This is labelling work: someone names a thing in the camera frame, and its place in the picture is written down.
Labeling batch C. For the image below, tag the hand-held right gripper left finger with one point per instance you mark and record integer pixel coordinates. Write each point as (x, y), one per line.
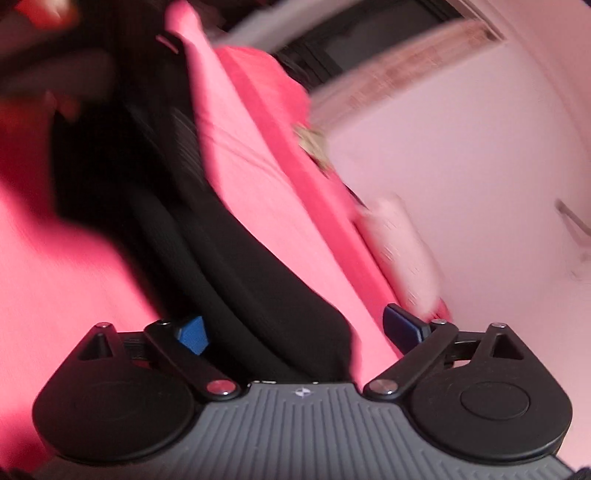
(193, 336)

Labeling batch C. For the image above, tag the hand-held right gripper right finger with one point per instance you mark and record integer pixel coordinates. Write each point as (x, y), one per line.
(402, 328)

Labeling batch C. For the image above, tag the black knit pants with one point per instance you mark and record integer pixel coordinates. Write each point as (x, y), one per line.
(258, 295)

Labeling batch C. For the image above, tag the pale pink patterned pillow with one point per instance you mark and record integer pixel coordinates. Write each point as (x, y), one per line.
(401, 249)

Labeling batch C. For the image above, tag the bed with pink sheet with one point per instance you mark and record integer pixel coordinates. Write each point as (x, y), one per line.
(318, 207)

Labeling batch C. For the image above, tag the beige garment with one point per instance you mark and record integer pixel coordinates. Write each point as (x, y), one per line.
(314, 147)

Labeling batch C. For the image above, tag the pink patterned curtain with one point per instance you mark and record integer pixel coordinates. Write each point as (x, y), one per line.
(406, 69)

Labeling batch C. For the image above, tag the dark window frame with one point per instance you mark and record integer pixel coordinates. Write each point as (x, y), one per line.
(351, 41)

